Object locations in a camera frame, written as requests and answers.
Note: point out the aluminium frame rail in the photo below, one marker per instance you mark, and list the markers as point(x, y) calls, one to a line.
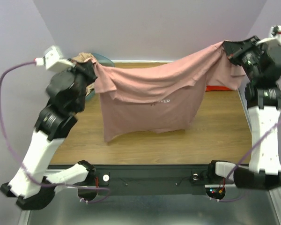
point(220, 131)

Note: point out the folded orange t shirt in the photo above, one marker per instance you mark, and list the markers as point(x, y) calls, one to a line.
point(217, 88)

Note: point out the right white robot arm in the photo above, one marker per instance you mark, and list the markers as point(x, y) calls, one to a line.
point(260, 167)

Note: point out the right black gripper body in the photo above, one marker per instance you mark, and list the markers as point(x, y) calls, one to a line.
point(235, 49)

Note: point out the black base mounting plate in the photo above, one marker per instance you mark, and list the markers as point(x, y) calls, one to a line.
point(154, 179)

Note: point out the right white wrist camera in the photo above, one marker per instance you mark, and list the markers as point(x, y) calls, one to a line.
point(274, 37)

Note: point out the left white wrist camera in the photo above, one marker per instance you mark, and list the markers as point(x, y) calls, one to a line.
point(54, 60)

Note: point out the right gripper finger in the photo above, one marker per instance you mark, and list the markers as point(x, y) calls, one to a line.
point(234, 53)
point(247, 44)

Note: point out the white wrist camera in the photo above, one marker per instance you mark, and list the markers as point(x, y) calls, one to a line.
point(54, 60)
point(274, 37)

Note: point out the teal plastic basket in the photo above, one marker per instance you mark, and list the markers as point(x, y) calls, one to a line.
point(105, 62)

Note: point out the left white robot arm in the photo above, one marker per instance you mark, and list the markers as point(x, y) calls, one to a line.
point(30, 186)

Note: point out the pink t shirt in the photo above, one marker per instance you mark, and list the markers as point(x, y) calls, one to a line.
point(163, 98)

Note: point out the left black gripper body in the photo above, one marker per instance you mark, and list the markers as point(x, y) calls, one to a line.
point(85, 71)

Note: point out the beige t shirt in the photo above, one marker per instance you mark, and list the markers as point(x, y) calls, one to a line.
point(83, 57)

